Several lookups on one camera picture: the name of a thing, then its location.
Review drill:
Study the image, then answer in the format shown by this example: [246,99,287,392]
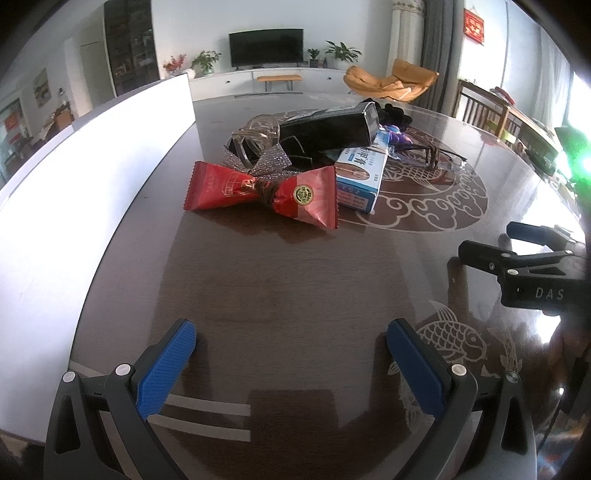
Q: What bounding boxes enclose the black frame eyeglasses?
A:
[392,141,468,172]

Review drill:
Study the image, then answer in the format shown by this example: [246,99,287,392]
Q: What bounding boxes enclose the flat screen television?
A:
[229,28,304,68]

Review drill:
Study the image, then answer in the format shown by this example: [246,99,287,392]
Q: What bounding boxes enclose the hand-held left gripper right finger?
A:
[387,318,539,480]

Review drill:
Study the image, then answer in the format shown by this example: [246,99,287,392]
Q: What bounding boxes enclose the silver glitter bow hair tie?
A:
[224,144,293,205]

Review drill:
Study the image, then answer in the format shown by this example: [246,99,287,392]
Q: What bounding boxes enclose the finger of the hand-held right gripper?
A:
[506,222,583,254]
[458,240,578,283]

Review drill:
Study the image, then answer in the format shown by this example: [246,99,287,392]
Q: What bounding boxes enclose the red candy packet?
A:
[183,161,339,230]

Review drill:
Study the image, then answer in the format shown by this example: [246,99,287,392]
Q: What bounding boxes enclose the white television cabinet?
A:
[189,67,356,100]

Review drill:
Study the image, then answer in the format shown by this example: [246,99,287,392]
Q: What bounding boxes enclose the wooden bench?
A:
[257,75,302,93]

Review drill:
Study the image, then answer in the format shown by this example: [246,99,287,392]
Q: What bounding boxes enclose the orange lounge chair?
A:
[343,58,440,103]

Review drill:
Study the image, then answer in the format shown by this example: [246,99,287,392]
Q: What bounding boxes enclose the bushy green potted plant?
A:
[191,50,222,78]

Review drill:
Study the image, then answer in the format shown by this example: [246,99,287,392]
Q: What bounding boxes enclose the black rectangular box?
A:
[278,102,382,154]

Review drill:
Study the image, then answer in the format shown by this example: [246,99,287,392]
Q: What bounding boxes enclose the wooden chair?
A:
[452,79,513,139]

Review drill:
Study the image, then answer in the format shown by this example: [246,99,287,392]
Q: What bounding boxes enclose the red wall hanging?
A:
[463,8,486,45]

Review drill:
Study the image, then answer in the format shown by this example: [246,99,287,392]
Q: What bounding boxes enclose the white curtain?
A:
[390,0,426,70]

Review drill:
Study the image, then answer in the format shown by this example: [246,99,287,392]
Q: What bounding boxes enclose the black cloth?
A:
[360,97,411,130]

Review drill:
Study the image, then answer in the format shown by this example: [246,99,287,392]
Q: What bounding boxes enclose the large leafy potted plant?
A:
[324,41,362,71]

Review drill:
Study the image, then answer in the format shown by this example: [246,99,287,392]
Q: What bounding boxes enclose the clear plastic glasses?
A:
[231,114,283,169]

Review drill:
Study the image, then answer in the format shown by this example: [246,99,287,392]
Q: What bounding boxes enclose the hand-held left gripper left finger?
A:
[44,318,199,480]

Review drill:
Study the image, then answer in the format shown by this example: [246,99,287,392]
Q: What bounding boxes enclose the red flower plant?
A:
[163,54,188,77]

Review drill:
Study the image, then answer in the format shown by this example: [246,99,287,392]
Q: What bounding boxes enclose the framed picture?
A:
[33,68,51,108]

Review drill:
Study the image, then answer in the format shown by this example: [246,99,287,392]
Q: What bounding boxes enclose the purple toy wand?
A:
[381,124,415,153]

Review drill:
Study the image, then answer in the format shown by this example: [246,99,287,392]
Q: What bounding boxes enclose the dark patterned desktop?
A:
[69,90,591,480]

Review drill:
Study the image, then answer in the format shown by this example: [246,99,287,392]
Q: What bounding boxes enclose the dark display cabinet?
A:
[104,0,161,97]

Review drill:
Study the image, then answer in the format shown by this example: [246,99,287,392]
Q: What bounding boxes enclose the grey curtain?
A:
[421,0,465,114]

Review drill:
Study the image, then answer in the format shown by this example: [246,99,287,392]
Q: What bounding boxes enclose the blue white toothpaste box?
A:
[333,129,391,214]

